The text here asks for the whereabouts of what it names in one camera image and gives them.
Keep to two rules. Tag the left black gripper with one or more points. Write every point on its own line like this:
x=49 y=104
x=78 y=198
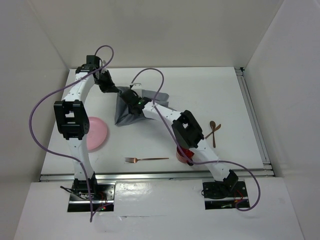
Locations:
x=109 y=87

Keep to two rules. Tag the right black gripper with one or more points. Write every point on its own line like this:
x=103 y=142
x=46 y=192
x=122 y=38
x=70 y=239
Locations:
x=130 y=110

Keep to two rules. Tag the pink plate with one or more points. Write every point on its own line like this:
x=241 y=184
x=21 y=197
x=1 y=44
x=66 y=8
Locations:
x=97 y=134

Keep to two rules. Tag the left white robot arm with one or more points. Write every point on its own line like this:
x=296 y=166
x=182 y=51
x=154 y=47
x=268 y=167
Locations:
x=73 y=122

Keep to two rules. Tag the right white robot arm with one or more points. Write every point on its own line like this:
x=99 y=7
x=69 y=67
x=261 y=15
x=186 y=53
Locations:
x=188 y=136

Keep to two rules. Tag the copper fork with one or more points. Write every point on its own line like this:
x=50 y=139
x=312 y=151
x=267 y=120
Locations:
x=134 y=160

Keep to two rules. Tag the red mug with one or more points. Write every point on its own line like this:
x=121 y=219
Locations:
x=183 y=156

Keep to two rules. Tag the copper spoon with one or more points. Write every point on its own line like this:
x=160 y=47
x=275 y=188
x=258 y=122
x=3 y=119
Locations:
x=213 y=127

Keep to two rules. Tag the copper knife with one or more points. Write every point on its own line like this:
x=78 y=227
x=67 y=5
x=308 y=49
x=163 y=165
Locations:
x=214 y=130

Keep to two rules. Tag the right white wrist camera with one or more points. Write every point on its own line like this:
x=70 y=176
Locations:
x=136 y=86

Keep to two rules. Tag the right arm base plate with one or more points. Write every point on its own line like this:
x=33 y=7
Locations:
x=218 y=198

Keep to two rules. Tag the aluminium rail frame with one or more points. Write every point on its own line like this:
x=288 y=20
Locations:
x=210 y=93

